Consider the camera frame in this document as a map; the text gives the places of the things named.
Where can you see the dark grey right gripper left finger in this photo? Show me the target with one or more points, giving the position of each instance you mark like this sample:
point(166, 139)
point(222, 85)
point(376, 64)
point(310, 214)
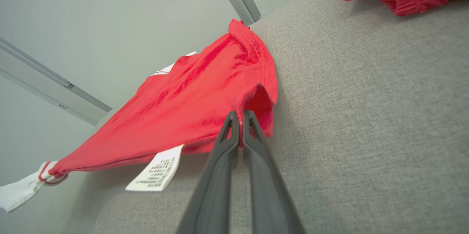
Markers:
point(216, 190)

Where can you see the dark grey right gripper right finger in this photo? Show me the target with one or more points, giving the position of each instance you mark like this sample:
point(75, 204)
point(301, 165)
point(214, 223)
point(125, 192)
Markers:
point(267, 197)

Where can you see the red white basketball jersey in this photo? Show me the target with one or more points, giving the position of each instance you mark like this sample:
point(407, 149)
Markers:
point(190, 109)

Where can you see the grey metal frame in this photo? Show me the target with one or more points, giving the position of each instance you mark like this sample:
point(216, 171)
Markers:
point(44, 83)

